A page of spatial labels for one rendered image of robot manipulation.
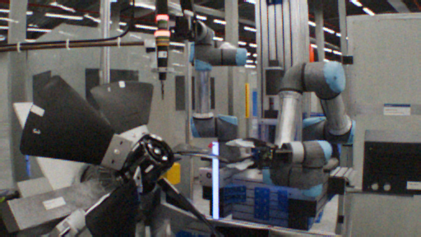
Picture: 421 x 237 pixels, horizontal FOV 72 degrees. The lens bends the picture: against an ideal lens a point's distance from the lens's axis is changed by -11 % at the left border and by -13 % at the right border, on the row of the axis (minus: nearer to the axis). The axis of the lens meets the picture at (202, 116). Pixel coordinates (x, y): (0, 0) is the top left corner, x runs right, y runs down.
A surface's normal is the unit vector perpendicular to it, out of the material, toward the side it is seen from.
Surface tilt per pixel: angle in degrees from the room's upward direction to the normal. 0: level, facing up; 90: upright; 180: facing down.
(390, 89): 89
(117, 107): 47
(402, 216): 89
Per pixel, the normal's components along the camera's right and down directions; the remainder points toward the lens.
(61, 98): 0.59, -0.25
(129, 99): 0.08, -0.71
